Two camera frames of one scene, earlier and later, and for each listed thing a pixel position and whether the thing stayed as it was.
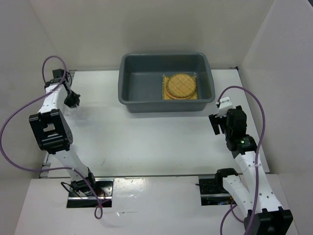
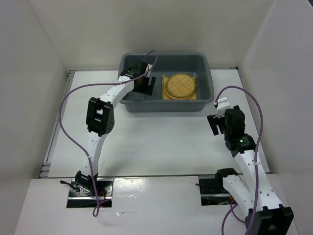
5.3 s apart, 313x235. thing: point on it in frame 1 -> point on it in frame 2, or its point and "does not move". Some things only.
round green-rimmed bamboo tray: (181, 85) does not move
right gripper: (215, 119) does not move
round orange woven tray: (177, 98) does not move
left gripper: (75, 100) -> (147, 89)
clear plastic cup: (71, 112) -> (135, 96)
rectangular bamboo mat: (165, 96) does not move
